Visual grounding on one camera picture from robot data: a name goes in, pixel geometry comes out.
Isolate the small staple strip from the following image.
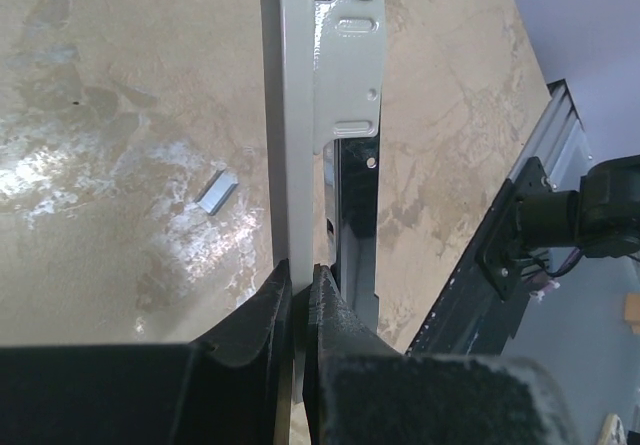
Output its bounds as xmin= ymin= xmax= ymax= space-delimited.
xmin=196 ymin=170 xmax=238 ymax=216

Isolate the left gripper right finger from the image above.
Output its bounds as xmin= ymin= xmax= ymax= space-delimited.
xmin=303 ymin=265 xmax=580 ymax=444

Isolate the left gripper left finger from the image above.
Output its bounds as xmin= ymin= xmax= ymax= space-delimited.
xmin=1 ymin=262 xmax=293 ymax=444

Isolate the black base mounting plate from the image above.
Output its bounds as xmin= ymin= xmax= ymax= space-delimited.
xmin=407 ymin=157 xmax=551 ymax=355

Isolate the grey deli stapler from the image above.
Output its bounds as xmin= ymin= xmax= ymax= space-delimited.
xmin=259 ymin=0 xmax=389 ymax=346

